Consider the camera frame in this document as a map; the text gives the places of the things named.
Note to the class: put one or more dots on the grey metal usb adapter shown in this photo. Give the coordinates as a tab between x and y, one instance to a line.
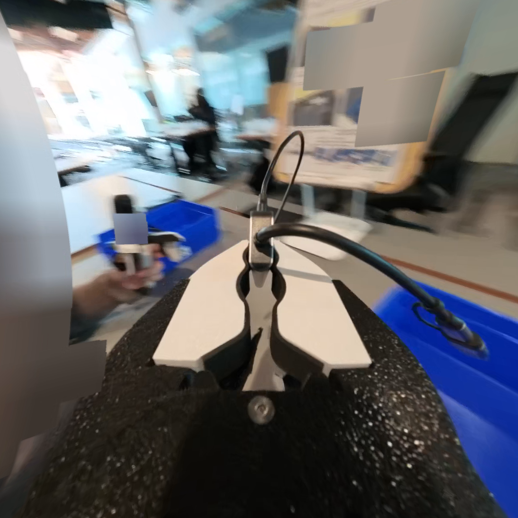
262	243

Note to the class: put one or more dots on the poster board on stand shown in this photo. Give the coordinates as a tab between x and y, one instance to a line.
344	162

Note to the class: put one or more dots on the person's left hand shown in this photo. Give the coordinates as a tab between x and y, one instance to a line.
131	279

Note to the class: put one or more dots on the blue plastic bin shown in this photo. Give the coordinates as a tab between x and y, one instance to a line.
465	384
186	222

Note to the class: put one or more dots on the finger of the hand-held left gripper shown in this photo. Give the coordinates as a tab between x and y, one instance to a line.
172	238

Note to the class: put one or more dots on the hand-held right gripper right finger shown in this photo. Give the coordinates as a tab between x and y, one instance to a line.
319	323

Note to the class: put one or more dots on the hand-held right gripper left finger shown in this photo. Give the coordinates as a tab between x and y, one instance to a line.
202	315

